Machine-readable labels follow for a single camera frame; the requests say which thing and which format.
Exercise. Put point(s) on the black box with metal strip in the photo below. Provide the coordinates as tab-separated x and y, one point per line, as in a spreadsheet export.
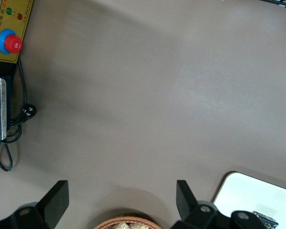
1	107

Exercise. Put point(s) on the round brown wicker basket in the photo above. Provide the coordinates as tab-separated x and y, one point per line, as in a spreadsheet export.
102	224

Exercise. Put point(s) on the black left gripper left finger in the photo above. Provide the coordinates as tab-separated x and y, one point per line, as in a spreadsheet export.
52	205

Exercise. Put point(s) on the yellow emergency stop box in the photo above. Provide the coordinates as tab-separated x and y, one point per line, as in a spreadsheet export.
4	28

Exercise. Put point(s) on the clear wrapped biscuit packet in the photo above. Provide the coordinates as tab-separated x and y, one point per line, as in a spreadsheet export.
138	226
120	226

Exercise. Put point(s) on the beige plastic tray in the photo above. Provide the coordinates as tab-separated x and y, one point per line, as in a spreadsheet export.
252	190

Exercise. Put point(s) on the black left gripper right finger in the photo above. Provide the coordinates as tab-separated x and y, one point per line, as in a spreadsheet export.
188	202

